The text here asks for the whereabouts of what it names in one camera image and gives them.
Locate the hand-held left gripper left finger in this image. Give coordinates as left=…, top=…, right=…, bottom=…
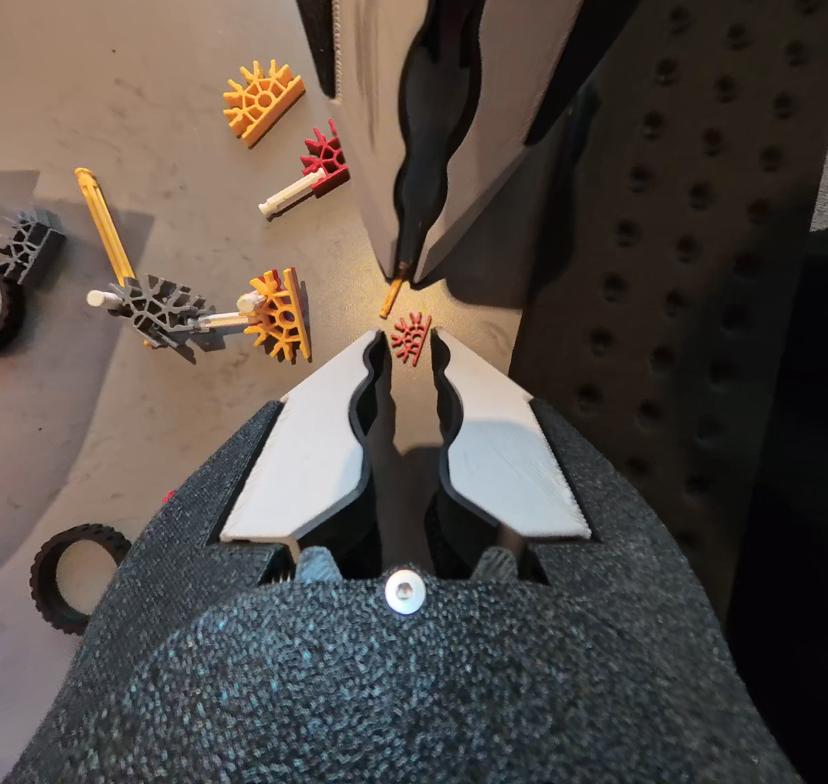
left=219, top=327, right=394, bottom=548

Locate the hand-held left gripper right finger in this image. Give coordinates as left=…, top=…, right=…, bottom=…
left=429, top=327, right=593, bottom=545

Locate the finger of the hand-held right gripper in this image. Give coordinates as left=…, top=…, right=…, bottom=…
left=333, top=0, right=446, bottom=280
left=413, top=0, right=607, bottom=283

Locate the yellow half-round connector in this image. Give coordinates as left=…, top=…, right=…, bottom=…
left=223, top=60, right=306, bottom=148

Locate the red ridged connector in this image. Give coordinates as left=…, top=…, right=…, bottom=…
left=390, top=312, right=433, bottom=367

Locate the short yellow rod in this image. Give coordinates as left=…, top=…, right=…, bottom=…
left=380, top=265, right=410, bottom=320

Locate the orange plastic connector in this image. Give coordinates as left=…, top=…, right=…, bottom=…
left=242, top=268, right=313, bottom=363

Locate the black rubber tyre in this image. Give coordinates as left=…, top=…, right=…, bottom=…
left=29, top=524, right=132, bottom=636

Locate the long yellow rod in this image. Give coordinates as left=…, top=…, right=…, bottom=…
left=74, top=167, right=159, bottom=350

